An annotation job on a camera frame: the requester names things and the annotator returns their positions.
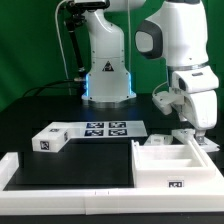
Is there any white cable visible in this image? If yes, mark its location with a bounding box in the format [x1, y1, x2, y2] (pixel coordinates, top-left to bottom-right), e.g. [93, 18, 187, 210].
[54, 0, 70, 80]

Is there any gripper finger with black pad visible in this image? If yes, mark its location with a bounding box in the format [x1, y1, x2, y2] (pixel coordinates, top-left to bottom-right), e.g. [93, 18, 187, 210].
[195, 130, 205, 145]

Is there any white cabinet door panel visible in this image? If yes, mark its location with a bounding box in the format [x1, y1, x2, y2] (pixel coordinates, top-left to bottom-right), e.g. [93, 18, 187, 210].
[145, 134, 173, 146]
[171, 127, 221, 153]

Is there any white sheet with markers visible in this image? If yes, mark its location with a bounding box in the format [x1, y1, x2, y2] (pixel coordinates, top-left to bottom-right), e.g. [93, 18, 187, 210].
[64, 120, 148, 139]

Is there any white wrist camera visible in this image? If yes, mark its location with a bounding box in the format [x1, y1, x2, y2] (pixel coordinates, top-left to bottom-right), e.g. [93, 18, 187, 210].
[152, 91, 183, 115]

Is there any white cabinet top block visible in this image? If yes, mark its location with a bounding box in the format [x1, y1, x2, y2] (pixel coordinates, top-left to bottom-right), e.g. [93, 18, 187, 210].
[32, 122, 72, 153]

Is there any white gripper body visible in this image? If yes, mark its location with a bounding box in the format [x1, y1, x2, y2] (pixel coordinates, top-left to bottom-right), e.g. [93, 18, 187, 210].
[181, 90, 217, 130]

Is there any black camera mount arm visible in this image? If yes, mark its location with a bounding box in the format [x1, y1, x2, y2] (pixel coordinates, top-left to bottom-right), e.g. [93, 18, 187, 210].
[61, 0, 109, 81]

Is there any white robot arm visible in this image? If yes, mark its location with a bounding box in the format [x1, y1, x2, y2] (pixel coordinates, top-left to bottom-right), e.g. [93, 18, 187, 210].
[82, 0, 219, 144]

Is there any white cabinet body box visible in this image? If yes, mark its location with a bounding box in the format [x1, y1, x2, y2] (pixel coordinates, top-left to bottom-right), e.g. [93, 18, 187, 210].
[131, 141, 216, 188]

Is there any white U-shaped fence frame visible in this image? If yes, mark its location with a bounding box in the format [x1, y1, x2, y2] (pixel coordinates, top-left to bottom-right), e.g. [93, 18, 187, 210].
[0, 152, 224, 215]

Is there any black cable bundle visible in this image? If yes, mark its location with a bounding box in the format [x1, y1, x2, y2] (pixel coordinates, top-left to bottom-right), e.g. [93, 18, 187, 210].
[21, 79, 87, 98]

